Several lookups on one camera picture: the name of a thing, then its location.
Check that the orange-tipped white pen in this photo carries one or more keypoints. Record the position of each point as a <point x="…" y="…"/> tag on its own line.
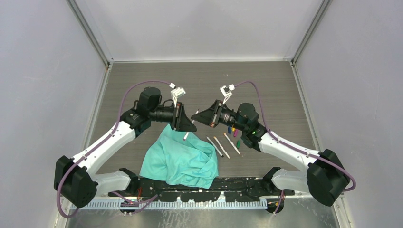
<point x="222" y="148"/>

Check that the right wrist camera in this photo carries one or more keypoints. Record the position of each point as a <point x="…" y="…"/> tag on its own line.
<point x="226" y="91"/>

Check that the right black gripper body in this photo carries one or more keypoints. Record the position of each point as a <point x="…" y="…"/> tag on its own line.
<point x="218" y="110"/>

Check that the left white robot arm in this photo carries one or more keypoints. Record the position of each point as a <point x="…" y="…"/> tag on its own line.
<point x="76" y="178"/>

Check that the slotted aluminium rail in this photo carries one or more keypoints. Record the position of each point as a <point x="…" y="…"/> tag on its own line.
<point x="219" y="204"/>

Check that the teal cloth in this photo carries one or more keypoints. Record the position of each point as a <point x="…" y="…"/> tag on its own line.
<point x="192" y="163"/>

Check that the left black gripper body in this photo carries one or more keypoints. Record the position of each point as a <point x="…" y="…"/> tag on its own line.
<point x="176" y="121"/>

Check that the yellow-tipped white pen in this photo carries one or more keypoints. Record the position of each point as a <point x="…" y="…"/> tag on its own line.
<point x="232" y="144"/>

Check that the black-tipped white pen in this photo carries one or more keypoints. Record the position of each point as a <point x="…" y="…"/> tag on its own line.
<point x="215" y="147"/>

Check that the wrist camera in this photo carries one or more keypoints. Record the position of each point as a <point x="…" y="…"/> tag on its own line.
<point x="176" y="93"/>
<point x="226" y="91"/>

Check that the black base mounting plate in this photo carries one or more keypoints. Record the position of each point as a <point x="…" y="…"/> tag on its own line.
<point x="234" y="189"/>

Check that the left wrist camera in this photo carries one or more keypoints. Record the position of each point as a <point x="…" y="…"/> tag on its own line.
<point x="176" y="93"/>

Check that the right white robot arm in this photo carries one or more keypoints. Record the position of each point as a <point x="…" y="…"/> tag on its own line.
<point x="321" y="174"/>

